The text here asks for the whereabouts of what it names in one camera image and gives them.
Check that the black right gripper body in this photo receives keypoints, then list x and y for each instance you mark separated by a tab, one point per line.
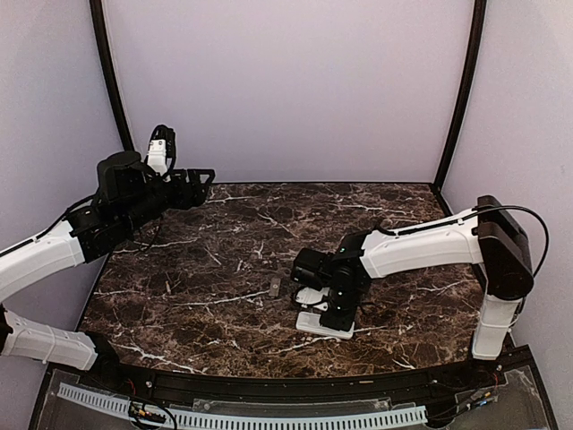
347	304

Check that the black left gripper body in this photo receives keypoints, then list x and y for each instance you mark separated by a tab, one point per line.
181	199

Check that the white remote control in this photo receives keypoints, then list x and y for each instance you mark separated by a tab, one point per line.
310	323

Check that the grey battery cover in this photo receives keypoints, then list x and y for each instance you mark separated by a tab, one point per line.
274	287

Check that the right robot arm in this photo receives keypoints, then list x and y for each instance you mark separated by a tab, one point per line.
332	285

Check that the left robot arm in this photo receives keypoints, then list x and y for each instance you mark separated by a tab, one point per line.
131	193

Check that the clear acrylic plate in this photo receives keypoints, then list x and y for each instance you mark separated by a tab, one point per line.
289	409

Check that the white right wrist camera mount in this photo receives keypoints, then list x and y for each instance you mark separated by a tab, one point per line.
309	298

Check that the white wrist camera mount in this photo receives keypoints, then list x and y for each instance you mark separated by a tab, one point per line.
309	298
161	155

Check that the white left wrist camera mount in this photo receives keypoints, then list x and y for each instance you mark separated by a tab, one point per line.
161	155

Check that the white slotted cable duct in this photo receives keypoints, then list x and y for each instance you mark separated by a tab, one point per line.
213	415

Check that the black front frame rail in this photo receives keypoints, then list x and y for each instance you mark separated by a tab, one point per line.
436	383

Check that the black left corner frame post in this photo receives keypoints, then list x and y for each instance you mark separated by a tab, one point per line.
108	71

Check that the black corner frame post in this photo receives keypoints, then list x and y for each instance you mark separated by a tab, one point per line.
108	71
463	96

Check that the black right corner frame post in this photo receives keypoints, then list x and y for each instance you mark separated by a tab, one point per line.
463	96

